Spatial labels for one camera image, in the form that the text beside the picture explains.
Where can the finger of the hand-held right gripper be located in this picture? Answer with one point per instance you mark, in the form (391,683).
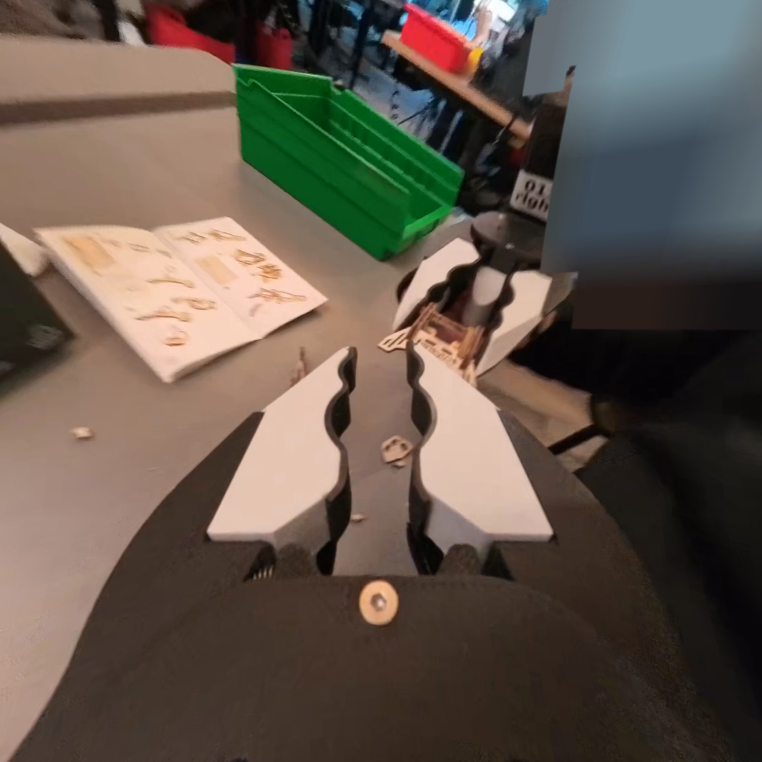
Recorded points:
(425,280)
(530,303)

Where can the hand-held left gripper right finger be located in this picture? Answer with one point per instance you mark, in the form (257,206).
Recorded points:
(476,470)

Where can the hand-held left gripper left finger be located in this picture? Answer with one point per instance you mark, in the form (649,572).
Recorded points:
(286,464)

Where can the wooden model stand assembly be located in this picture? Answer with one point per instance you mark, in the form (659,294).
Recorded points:
(443,333)

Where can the small wooden plate with holes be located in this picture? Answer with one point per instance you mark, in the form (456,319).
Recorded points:
(394,447)

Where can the wooden table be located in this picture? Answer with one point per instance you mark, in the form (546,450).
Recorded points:
(470,92)

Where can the green plastic bin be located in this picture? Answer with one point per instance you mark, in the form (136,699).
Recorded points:
(333,155)

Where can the yellow object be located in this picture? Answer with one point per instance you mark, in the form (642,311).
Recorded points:
(475,60)

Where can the open instruction booklet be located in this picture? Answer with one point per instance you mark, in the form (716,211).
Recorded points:
(178,297)

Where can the small wooden connector piece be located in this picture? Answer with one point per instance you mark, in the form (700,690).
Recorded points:
(82,433)

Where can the red plastic bin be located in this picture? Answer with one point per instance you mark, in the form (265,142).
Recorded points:
(434,35)

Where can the small red object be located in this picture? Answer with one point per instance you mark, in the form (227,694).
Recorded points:
(274,50)

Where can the black cardboard box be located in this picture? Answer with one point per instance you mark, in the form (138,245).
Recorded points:
(27,321)

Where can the large red object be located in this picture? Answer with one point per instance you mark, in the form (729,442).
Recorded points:
(184,33)

